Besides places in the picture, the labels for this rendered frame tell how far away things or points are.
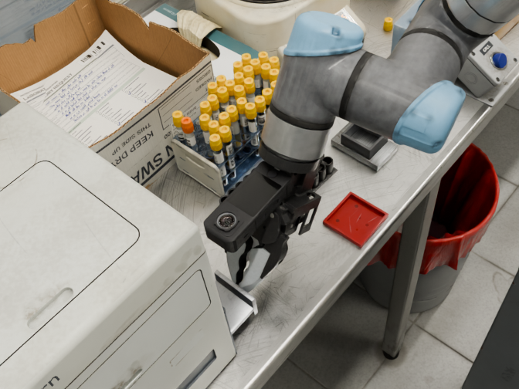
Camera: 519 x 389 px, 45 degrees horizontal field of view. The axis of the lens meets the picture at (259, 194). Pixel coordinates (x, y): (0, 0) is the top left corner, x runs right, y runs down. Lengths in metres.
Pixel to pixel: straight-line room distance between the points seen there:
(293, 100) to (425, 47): 0.15
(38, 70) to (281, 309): 0.58
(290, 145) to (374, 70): 0.12
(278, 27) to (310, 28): 0.42
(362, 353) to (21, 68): 1.14
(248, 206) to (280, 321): 0.20
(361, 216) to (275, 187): 0.24
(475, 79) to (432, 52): 0.40
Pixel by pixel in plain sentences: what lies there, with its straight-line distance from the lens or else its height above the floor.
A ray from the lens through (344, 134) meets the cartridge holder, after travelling 0.98.
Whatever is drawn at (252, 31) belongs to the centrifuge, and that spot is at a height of 0.97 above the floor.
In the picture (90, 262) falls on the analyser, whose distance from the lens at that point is 0.57.
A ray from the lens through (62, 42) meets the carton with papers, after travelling 1.15.
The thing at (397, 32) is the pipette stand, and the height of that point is 0.96.
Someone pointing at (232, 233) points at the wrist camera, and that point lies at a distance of 0.68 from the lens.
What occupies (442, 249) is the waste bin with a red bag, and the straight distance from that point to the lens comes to 1.47.
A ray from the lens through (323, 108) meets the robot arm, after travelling 0.68.
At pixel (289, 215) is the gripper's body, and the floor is 1.03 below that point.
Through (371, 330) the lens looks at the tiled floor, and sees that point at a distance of 1.81.
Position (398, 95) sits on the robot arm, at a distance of 0.64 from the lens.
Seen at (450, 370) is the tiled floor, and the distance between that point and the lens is 1.79.
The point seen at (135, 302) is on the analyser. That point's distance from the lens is 0.57.
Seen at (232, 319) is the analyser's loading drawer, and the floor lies 0.92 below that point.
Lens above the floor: 1.64
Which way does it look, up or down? 53 degrees down
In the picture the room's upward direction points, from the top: 8 degrees counter-clockwise
